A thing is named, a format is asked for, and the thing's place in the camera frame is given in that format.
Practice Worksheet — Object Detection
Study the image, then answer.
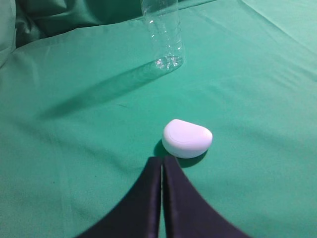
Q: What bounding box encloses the green cloth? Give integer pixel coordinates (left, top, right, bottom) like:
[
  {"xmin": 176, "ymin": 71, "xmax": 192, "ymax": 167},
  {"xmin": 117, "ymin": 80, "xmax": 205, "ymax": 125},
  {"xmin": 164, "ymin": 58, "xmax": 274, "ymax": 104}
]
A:
[{"xmin": 0, "ymin": 0, "xmax": 317, "ymax": 238}]

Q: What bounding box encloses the white rounded case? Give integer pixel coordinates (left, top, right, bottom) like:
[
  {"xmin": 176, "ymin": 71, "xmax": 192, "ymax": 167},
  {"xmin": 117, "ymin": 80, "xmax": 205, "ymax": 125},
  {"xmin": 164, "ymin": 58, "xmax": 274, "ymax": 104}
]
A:
[{"xmin": 161, "ymin": 119, "xmax": 213, "ymax": 159}]

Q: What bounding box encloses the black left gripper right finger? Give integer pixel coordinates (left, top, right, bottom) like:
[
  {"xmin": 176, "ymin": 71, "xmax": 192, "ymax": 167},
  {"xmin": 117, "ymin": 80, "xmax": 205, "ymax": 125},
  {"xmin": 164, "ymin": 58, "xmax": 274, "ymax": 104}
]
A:
[{"xmin": 162, "ymin": 156, "xmax": 249, "ymax": 238}]

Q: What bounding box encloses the clear plastic bottle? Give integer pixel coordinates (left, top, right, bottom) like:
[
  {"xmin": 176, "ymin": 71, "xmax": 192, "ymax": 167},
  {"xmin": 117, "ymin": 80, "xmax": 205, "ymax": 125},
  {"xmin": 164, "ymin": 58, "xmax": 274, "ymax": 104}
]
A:
[{"xmin": 141, "ymin": 0, "xmax": 185, "ymax": 71}]

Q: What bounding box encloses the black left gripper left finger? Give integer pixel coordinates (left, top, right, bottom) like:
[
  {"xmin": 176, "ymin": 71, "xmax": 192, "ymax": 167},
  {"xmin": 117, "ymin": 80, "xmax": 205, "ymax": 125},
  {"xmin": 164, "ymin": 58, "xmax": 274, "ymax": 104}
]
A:
[{"xmin": 78, "ymin": 157, "xmax": 162, "ymax": 238}]

